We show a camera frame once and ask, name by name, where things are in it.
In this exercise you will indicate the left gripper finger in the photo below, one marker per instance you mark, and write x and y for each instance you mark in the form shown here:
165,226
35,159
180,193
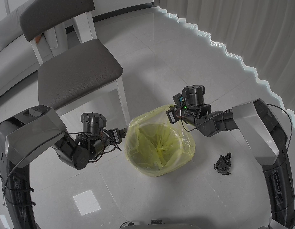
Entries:
123,131

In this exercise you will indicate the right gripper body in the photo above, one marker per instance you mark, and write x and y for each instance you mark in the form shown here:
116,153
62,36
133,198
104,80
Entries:
171,114

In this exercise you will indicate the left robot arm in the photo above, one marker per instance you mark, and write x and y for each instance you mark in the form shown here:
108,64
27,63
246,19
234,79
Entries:
35,127

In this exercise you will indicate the crumpled black plastic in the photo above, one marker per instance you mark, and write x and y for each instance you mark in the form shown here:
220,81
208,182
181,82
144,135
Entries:
222,164

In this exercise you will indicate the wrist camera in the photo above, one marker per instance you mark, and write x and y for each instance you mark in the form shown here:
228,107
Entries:
109,132
177,98

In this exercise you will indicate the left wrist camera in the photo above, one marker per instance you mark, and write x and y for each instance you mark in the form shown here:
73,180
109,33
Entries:
109,132

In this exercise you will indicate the white curtain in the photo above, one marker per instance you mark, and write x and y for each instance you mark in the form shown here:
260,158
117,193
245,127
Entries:
233,15

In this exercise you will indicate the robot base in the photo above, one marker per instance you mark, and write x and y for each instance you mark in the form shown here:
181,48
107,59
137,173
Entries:
157,224

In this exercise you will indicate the pale grey sofa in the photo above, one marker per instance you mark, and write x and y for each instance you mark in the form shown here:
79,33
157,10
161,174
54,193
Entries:
11,70

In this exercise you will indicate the orange cushion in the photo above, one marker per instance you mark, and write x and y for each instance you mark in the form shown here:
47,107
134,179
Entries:
38,38

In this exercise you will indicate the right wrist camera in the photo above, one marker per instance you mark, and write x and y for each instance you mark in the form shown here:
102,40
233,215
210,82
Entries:
177,98

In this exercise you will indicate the pale grey cushion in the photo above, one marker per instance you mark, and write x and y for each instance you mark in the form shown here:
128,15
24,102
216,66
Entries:
11,25

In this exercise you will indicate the white chair with grey seat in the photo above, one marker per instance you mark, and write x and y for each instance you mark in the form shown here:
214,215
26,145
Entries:
78,75

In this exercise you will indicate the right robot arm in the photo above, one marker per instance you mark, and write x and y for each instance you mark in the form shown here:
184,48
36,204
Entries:
255,123

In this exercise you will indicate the yellow plastic bag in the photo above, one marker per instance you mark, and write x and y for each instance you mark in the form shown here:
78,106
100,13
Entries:
147,142

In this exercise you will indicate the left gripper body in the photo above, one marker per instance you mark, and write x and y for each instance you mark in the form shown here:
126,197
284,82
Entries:
116,136

